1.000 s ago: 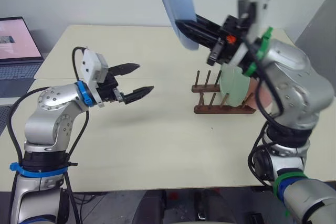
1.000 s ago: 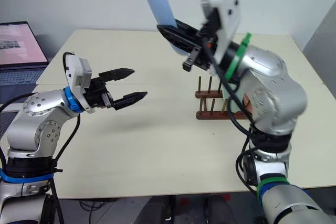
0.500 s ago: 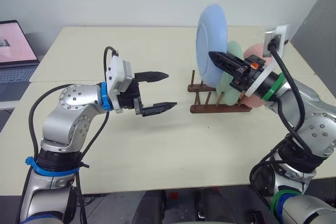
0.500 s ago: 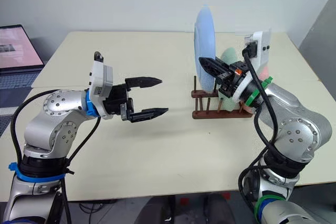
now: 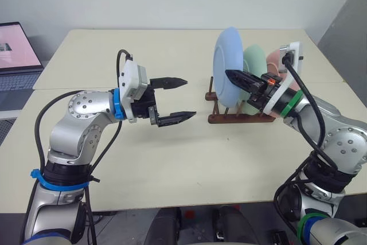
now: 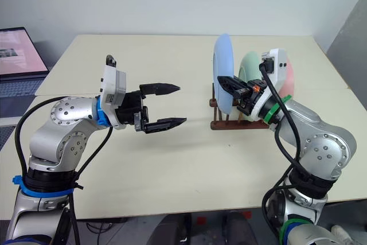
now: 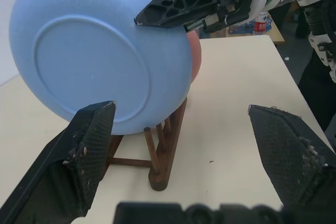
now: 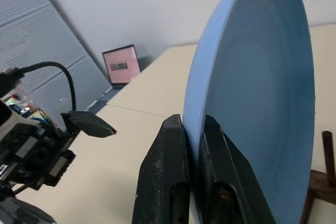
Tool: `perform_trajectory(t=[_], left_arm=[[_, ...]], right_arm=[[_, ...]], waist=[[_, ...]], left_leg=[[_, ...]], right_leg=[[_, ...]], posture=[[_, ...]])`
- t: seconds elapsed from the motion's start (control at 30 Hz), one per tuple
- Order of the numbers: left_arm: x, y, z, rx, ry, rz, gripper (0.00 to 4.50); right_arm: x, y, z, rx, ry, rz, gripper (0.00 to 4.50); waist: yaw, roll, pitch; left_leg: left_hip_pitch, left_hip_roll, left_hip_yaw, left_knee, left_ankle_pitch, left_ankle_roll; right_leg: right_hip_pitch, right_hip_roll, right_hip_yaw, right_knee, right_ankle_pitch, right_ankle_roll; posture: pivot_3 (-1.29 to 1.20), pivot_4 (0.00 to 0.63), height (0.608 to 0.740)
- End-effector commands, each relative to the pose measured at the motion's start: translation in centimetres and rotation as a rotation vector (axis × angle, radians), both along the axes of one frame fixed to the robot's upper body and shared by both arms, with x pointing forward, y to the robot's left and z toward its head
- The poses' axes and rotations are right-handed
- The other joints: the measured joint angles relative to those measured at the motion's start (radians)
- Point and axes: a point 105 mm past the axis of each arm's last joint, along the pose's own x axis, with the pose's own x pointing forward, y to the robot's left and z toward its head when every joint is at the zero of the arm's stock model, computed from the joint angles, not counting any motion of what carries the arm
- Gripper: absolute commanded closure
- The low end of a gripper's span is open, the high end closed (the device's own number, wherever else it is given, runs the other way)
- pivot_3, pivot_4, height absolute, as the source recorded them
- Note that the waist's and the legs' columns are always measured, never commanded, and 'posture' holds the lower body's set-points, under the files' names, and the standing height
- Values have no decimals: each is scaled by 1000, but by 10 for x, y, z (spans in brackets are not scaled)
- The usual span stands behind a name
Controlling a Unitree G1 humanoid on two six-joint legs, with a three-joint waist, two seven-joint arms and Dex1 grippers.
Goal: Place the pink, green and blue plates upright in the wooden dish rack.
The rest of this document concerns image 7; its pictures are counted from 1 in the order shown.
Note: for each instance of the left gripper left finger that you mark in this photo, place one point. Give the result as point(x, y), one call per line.
point(73, 161)

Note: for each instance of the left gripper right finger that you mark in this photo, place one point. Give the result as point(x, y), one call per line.
point(288, 155)

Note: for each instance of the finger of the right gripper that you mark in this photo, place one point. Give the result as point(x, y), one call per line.
point(202, 26)
point(157, 18)

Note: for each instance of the red plate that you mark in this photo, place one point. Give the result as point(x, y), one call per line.
point(196, 56)

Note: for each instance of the blue plate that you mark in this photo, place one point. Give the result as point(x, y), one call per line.
point(78, 64)

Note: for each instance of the brown wooden dish rack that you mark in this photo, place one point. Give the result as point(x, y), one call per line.
point(160, 176)

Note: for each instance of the white bottle with red label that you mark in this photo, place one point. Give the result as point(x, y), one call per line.
point(262, 24)

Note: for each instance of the light wooden background table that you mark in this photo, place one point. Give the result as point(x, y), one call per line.
point(275, 35)

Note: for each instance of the silver and black robot torso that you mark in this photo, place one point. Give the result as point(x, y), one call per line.
point(323, 48)

